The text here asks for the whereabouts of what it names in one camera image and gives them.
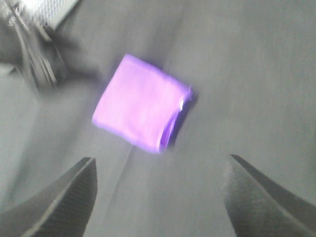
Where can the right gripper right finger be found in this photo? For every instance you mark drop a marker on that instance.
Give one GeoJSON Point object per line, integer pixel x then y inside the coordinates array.
{"type": "Point", "coordinates": [259, 207]}

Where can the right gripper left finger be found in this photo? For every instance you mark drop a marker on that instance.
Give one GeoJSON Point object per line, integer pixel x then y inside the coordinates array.
{"type": "Point", "coordinates": [62, 209]}

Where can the purple microfiber towel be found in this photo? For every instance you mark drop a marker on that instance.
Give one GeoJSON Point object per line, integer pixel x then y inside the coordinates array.
{"type": "Point", "coordinates": [141, 104]}

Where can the black table cloth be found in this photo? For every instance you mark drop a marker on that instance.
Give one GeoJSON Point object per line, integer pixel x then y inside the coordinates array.
{"type": "Point", "coordinates": [252, 66]}

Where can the grey perforated plastic basket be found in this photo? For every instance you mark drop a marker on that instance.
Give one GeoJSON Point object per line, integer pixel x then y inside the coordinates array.
{"type": "Point", "coordinates": [48, 12]}

